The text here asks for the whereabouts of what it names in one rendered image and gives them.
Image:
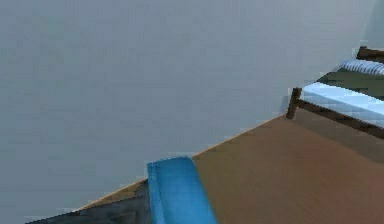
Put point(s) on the dark wooden bed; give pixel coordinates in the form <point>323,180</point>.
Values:
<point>346,101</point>

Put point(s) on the blue striped pillow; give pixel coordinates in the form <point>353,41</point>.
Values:
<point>363,66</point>

